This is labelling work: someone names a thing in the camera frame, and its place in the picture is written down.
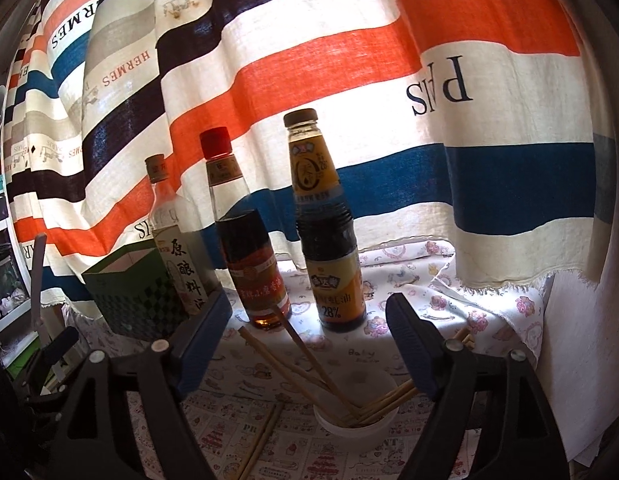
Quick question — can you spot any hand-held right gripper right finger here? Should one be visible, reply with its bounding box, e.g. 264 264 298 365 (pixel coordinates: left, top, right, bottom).
384 292 573 480

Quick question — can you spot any striped curtain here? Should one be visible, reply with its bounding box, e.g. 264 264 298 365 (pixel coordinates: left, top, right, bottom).
4 0 617 311

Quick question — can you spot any cluttered storage shelf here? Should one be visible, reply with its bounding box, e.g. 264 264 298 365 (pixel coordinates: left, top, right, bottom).
0 85 35 371

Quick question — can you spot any red printed tablecloth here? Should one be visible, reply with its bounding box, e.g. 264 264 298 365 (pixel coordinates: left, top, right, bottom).
124 390 440 480

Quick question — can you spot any bunch of wooden chopsticks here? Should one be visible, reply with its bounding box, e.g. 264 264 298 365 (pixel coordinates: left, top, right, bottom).
238 302 473 428

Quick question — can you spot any plain bamboo chopstick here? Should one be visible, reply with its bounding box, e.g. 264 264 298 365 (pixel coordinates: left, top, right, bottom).
238 404 278 480
246 404 286 480

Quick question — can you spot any dark sauce bottle yellow label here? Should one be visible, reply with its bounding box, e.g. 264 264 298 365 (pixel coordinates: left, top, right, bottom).
283 109 366 333

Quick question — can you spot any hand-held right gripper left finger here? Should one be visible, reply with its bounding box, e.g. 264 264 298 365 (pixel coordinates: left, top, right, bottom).
27 287 235 480

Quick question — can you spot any white plastic cup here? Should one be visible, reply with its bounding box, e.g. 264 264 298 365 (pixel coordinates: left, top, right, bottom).
313 367 403 443

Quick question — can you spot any floral white cloth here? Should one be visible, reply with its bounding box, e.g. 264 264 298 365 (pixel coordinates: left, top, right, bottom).
62 240 555 411

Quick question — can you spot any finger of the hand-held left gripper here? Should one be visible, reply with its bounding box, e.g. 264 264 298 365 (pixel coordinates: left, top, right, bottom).
30 234 49 333
42 326 81 368

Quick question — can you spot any red cap vinegar bottle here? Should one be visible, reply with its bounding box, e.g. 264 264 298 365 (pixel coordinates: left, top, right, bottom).
200 127 294 332

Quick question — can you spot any green patterned box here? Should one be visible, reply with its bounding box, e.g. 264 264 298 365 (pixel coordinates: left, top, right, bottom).
82 245 190 343

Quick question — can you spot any clear cooking wine bottle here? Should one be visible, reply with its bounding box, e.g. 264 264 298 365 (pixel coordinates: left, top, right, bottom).
144 154 215 318

